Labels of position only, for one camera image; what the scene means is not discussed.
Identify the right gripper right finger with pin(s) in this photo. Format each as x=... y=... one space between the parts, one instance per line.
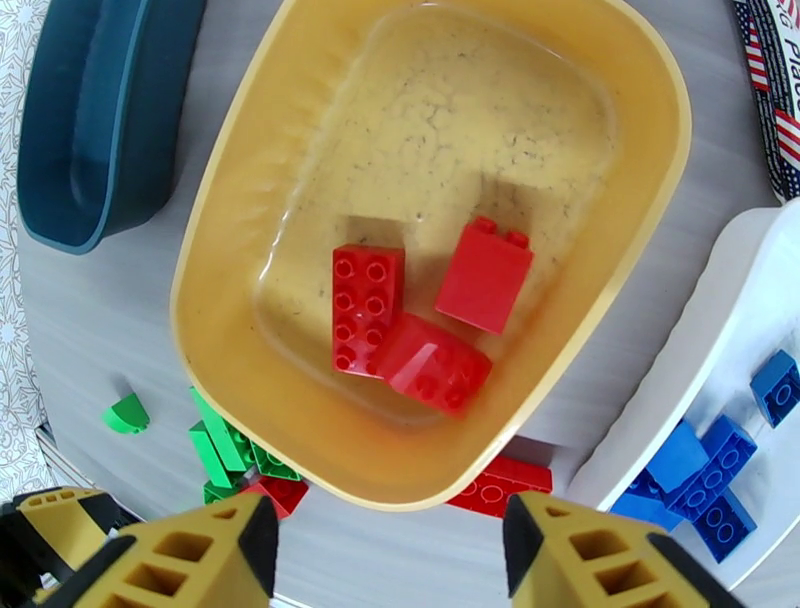
x=594 y=569

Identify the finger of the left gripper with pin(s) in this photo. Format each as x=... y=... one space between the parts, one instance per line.
x=62 y=519

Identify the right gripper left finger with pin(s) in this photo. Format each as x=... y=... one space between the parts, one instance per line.
x=187 y=562

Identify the tall blue lego brick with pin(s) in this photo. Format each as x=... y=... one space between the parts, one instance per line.
x=640 y=509
x=678 y=459

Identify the long red lego brick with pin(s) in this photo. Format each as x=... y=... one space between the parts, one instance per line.
x=500 y=490
x=365 y=300

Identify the blue sloped lego brick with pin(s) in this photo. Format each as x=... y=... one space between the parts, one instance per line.
x=725 y=531

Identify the long blue lego brick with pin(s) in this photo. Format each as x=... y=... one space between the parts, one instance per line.
x=728 y=450

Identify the red sloped lego brick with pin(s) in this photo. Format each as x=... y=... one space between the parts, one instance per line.
x=437 y=369

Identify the small blue lego brick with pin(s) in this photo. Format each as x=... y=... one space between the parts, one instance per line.
x=778 y=387

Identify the white plastic container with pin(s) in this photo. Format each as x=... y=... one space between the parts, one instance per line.
x=719 y=312

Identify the tall red lego brick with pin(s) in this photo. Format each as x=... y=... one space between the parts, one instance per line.
x=481 y=281

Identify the small green curved lego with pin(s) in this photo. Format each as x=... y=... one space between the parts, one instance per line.
x=128 y=415

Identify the green square lego brick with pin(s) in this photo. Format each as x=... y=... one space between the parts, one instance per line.
x=272 y=465

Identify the long green lego brick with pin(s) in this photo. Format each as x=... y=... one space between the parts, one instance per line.
x=222 y=431

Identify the dark teal plastic container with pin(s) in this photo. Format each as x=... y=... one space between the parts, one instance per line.
x=106 y=125

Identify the yellow plastic container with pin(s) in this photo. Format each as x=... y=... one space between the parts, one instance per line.
x=437 y=125

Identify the flag print snack packet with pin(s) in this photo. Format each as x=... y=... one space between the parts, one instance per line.
x=775 y=75

